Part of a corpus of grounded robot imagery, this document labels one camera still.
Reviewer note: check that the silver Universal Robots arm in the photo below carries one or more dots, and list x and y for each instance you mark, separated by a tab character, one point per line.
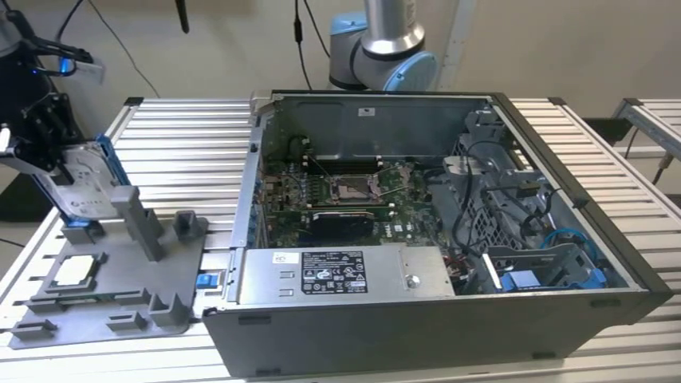
391	28

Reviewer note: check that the grey disk bay cage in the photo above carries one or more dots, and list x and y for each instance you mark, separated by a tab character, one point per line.
495	199

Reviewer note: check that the black RAM slots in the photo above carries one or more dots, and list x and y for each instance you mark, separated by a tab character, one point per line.
340	161

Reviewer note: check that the blue case latch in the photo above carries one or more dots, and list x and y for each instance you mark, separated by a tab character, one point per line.
205	280

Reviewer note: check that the blue carrier in bay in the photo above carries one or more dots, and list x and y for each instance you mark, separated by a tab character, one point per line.
520	280

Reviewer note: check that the open grey PC case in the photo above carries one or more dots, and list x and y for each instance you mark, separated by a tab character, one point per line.
372	339

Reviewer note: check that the black expansion slot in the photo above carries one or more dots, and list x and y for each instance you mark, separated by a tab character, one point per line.
351	205

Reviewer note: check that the metal slat side table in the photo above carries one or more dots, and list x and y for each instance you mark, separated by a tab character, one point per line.
660	119

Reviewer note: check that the black graphics card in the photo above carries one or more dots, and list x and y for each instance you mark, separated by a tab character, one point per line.
340	227

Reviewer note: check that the dark box behind tables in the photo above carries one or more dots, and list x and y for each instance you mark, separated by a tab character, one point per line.
607	129

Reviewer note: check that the hard disk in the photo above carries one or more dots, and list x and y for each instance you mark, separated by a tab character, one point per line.
91	195

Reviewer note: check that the locking lever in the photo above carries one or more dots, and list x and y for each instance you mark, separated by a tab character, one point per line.
320	165

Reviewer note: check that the grey parts rack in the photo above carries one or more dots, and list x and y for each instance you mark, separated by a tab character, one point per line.
128	279

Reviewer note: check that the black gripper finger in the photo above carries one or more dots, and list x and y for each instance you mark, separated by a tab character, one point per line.
61	119
37	127

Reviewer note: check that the green RAM stick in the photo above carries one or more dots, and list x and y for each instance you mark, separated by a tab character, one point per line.
91	298

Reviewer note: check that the CPU socket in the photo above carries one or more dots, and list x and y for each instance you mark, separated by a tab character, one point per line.
352	186

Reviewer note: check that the green motherboard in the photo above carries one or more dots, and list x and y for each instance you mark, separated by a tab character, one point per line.
409	215

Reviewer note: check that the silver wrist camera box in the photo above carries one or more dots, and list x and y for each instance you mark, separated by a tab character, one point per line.
19	159

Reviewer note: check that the silver CPU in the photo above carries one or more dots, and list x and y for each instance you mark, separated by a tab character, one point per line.
77	271

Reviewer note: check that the silver power supply unit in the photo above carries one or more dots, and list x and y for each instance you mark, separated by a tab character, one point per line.
265	279

